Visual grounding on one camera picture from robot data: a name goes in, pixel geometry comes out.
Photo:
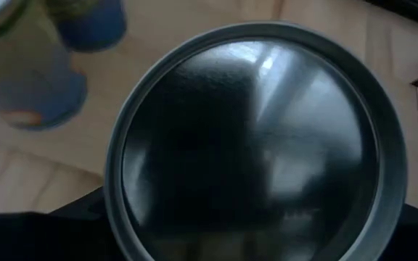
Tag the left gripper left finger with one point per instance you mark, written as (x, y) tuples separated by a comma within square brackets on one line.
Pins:
[(31, 239)]

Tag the peaches tin can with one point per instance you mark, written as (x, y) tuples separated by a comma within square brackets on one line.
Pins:
[(31, 72)]

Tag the large carrots tin can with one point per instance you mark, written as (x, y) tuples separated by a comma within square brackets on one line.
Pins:
[(252, 145)]

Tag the blue tin can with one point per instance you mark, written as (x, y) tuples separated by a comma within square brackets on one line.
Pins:
[(93, 29)]

